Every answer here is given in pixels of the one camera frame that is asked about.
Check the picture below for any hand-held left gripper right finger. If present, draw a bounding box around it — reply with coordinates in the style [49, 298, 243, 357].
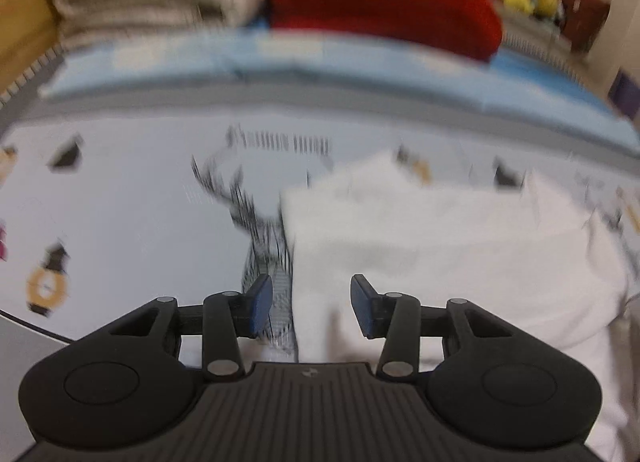
[350, 273, 506, 383]

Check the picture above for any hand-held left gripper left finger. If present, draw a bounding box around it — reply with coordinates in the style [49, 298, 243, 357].
[107, 274, 275, 383]

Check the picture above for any white long-sleeve shirt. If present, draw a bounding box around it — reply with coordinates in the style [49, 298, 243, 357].
[279, 149, 640, 462]

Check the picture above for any deer printed bed sheet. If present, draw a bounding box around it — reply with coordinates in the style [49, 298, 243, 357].
[0, 109, 640, 359]

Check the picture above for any light blue sheet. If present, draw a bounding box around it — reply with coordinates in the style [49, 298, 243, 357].
[37, 29, 640, 159]

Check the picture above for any cream folded quilt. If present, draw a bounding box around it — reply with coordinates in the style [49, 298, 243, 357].
[49, 0, 268, 41]

